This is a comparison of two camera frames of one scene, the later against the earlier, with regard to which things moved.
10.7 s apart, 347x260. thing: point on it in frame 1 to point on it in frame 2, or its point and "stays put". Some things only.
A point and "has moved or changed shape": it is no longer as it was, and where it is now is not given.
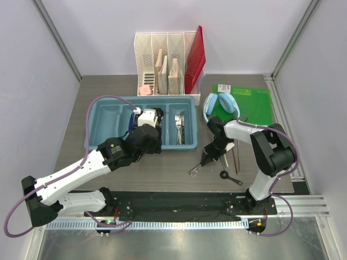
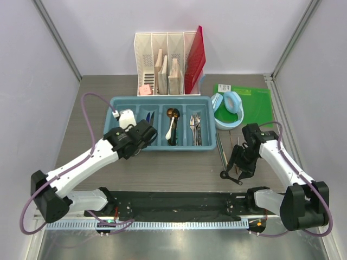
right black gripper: (208, 150) to (248, 169)
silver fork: (182, 123) to (197, 119)
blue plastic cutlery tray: (109, 118) has moved or changed shape
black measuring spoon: (224, 175) stays put
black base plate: (182, 206) stays put
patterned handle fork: (194, 170) to (198, 137)
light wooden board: (157, 68) stays put
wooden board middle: (162, 82) stays put
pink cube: (145, 89) stays put
